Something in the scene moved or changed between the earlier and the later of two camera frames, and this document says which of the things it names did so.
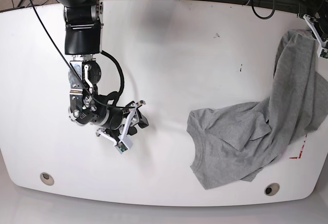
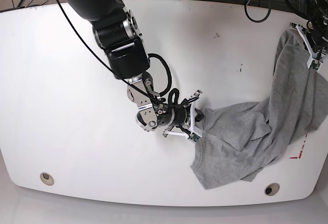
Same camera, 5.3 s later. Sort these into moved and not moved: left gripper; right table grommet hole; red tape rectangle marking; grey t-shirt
Moved: left gripper
Not moved: grey t-shirt; red tape rectangle marking; right table grommet hole
